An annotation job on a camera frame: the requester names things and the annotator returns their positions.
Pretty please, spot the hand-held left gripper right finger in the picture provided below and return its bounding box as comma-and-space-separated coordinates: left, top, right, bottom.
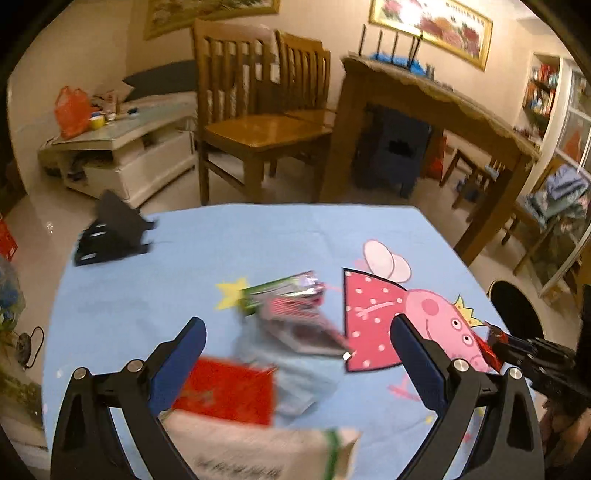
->
390, 314, 546, 480

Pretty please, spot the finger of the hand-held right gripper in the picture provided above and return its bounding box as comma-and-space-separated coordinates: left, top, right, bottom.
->
496, 353, 548, 393
492, 333, 561, 358

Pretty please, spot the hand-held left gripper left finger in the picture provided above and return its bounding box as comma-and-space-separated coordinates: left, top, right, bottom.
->
50, 316, 208, 480

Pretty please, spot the black round trash bin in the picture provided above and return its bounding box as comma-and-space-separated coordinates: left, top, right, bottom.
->
488, 279, 546, 342

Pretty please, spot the red packet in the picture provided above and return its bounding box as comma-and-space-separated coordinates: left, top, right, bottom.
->
173, 356, 278, 426

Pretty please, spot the green snack wrapper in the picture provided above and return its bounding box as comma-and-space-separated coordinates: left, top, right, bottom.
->
239, 272, 324, 315

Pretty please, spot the blue face mask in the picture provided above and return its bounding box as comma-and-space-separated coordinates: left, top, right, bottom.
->
233, 318, 345, 416

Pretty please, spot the red checkered snack wrapper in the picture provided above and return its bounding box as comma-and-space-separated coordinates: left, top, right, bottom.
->
256, 277, 355, 361

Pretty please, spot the white noodle box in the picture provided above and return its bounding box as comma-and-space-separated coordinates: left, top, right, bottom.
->
159, 408, 362, 480

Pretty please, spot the person's right hand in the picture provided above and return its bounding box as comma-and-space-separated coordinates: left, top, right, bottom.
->
542, 402, 591, 450

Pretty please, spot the blue cartoon printed tablecloth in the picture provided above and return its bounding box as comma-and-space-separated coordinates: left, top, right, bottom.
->
41, 203, 550, 480

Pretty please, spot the black folding stand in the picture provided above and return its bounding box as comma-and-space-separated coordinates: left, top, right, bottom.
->
74, 189, 158, 267

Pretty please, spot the pile of clothes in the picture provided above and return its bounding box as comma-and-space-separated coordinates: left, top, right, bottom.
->
526, 165, 591, 228

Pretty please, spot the blue plastic bag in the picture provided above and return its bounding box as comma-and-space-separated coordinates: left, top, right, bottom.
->
0, 258, 27, 334

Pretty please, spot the white low cabinet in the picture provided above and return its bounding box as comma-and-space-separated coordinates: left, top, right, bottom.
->
38, 99, 199, 208

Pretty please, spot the red box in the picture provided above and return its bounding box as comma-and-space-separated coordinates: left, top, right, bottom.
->
0, 216, 19, 262

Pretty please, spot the white framed glass door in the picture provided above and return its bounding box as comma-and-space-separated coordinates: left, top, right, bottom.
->
538, 69, 591, 298

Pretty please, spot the blue plastic stool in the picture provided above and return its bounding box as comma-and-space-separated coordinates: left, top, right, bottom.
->
353, 106, 432, 199

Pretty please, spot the wooden dining table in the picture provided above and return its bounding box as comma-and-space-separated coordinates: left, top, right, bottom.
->
318, 55, 543, 268

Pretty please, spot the large wooden slat-back chair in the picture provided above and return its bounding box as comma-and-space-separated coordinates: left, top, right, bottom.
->
191, 18, 335, 206

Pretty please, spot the orange plastic bag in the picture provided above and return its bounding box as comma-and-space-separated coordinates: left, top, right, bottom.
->
54, 86, 93, 140

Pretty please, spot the beige scalloped table cover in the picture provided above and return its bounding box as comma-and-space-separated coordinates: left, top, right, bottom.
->
341, 54, 542, 157

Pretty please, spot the dark pillow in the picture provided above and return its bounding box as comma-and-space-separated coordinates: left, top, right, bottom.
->
122, 60, 199, 100

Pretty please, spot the black router with antennas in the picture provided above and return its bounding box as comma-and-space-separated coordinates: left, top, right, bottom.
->
358, 24, 428, 70

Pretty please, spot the framed floral painting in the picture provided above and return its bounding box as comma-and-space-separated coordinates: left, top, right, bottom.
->
369, 0, 494, 72

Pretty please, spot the gold framed landscape painting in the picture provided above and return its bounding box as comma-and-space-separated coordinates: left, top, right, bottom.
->
143, 0, 281, 40

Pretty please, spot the black cable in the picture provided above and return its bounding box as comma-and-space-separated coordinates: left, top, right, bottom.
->
16, 325, 45, 371

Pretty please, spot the wall bookshelf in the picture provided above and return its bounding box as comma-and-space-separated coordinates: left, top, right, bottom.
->
522, 53, 564, 139

